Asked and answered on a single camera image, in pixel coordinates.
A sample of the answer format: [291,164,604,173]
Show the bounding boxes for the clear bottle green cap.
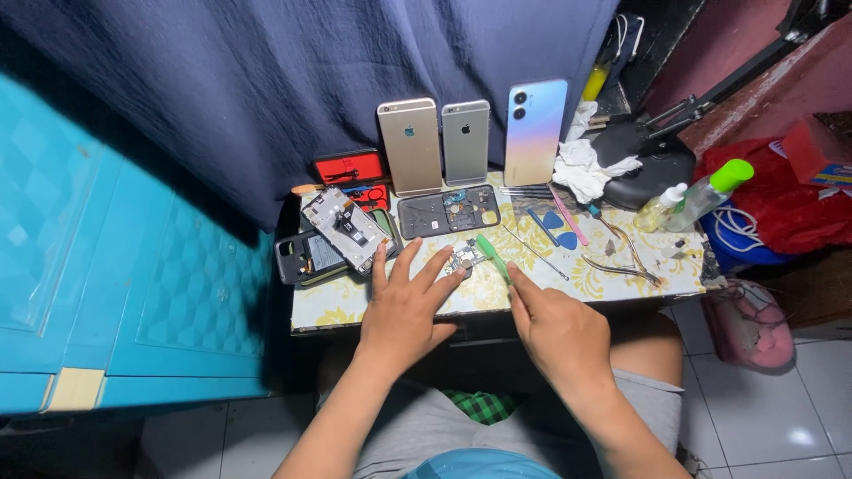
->
[662,157,756,233]

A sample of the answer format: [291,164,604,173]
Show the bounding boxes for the red cardboard box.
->
[781,112,852,188]

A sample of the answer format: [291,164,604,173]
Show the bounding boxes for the black phone back housing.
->
[274,208,403,287]

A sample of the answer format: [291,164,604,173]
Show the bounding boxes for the dark blue curtain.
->
[0,0,621,232]

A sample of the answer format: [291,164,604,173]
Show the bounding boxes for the phone screen assembly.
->
[301,185,399,278]

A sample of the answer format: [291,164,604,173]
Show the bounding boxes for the gold smartphone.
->
[377,98,444,198]

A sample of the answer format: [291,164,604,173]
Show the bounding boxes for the yellow bottle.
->
[582,63,611,102]

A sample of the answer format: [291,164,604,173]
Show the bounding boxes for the small teal handled screwdriver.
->
[584,202,621,238]

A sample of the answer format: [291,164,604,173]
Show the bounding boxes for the black round lamp base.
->
[591,122,698,212]

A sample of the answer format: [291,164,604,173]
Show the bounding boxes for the pink plastic spudger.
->
[546,182,591,247]

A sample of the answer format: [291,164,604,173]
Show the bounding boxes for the person's left hand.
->
[356,237,471,377]

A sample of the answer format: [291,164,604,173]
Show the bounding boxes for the metal cuticle nippers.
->
[580,221,664,289]

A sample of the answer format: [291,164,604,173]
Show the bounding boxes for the crumpled white tissue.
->
[552,100,644,205]

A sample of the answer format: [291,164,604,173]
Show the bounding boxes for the blue pink gradient smartphone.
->
[503,79,570,189]

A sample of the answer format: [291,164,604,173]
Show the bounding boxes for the thin metal probe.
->
[502,224,571,282]

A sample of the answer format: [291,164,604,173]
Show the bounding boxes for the turquoise plastic cabinet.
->
[0,72,279,417]

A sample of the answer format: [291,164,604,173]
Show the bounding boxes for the grey shorts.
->
[318,368,685,479]

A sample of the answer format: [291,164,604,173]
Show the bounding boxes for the red black tool case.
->
[312,148,392,214]

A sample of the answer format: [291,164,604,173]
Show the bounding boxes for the black phone middle frame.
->
[397,184,502,241]

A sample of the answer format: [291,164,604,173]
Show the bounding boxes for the red plastic bag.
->
[694,136,852,255]

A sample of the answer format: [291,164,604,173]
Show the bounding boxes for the silver smartphone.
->
[441,100,492,188]

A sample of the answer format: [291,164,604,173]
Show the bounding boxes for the green checked cloth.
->
[441,390,528,427]

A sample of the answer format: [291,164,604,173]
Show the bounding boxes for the small clear spray bottle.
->
[633,182,689,234]

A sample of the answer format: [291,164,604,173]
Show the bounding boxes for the light blue shirt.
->
[398,447,561,479]

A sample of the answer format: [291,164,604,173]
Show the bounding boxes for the blue bag with white cable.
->
[698,198,796,275]

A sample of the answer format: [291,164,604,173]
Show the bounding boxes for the small phone circuit board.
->
[444,242,488,278]

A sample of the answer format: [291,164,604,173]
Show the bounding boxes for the yellow floral table cover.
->
[290,171,709,334]

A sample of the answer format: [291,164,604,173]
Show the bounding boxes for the person's right hand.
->
[506,261,615,403]

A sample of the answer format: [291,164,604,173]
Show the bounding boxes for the white cable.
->
[611,12,646,62]

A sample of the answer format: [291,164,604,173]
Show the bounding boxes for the blue plastic pry stick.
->
[526,208,561,247]

